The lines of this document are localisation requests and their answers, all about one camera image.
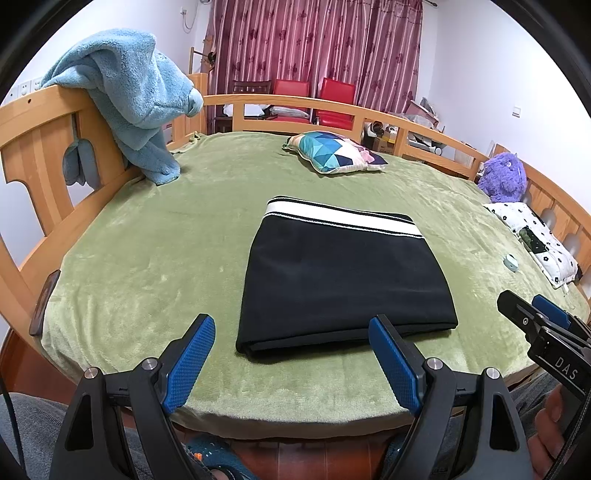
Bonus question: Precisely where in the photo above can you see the black pants with white stripe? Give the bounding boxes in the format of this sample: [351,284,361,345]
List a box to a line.
[235,196,459,360]

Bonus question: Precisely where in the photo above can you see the person's right hand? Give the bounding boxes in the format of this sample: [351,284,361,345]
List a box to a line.
[528,385,564,479]

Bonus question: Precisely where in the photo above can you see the white floral pillow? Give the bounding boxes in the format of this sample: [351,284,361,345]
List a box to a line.
[483,202,578,289]

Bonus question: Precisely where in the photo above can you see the small light blue case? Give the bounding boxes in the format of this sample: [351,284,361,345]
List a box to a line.
[503,254,519,272]

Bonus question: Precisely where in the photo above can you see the dark green item on pillow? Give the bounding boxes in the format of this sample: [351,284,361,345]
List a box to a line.
[519,226,548,254]

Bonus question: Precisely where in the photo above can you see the purple plush toy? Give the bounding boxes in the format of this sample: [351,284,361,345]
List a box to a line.
[478,152,528,203]

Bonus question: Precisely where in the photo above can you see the dark phone on bed edge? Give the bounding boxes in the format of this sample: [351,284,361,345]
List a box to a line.
[29,270,61,338]

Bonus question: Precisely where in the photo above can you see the geometric patterned cushion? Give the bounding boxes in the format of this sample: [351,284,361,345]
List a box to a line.
[283,130,388,175]

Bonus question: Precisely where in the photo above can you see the dark wooden chair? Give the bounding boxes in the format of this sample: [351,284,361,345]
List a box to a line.
[212,79,274,135]

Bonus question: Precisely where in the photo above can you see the light blue fleece garment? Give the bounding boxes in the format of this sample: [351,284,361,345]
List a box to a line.
[41,28,204,185]

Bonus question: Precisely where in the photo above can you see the dark red striped curtain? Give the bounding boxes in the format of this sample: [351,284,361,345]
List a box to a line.
[206,0,424,113]

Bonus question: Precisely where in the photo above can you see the left red chair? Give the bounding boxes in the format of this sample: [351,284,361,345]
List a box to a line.
[264,79,313,125]

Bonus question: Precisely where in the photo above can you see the black cable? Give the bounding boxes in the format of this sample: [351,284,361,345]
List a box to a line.
[0,373,29,480]

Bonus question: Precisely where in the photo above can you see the wooden bed frame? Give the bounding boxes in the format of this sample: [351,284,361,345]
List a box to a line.
[0,73,591,351]

